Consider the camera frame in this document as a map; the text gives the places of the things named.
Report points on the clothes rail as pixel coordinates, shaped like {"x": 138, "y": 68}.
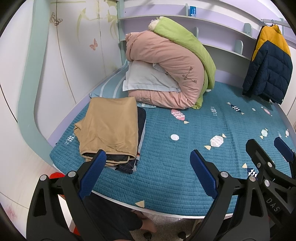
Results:
{"x": 277, "y": 22}

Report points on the navy and yellow puffer jacket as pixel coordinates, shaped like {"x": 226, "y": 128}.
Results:
{"x": 268, "y": 67}

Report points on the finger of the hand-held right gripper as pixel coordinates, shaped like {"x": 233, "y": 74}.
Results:
{"x": 285, "y": 149}
{"x": 259, "y": 157}

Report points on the red stool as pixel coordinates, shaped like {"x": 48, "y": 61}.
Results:
{"x": 55, "y": 175}

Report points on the white wall shelf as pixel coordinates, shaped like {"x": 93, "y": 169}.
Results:
{"x": 238, "y": 46}

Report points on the swivel chair base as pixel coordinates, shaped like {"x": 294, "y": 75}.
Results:
{"x": 148, "y": 236}

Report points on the small blue box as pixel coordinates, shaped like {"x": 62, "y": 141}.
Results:
{"x": 193, "y": 11}

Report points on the white wardrobe butterfly decals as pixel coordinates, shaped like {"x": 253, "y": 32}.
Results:
{"x": 69, "y": 58}

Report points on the person's left leg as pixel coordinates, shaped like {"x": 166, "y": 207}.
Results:
{"x": 115, "y": 222}

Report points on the tan button-up jacket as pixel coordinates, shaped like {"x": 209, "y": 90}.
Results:
{"x": 108, "y": 125}

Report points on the light blue striped pillow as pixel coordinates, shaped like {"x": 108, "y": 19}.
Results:
{"x": 108, "y": 89}

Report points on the white pillow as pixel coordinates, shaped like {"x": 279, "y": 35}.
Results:
{"x": 143, "y": 78}

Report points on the teal quilted bedspread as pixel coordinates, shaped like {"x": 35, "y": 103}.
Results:
{"x": 185, "y": 162}

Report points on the pale teal curved bed panel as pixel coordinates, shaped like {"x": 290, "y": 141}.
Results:
{"x": 30, "y": 92}

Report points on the pink quilt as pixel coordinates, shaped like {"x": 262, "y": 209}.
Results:
{"x": 166, "y": 60}

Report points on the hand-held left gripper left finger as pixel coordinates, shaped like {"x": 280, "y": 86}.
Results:
{"x": 92, "y": 176}

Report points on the white striped folded garment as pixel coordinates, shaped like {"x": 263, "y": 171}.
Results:
{"x": 138, "y": 156}

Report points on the green quilt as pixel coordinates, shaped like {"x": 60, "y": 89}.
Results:
{"x": 185, "y": 37}

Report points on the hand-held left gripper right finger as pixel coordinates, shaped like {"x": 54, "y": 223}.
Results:
{"x": 204, "y": 176}

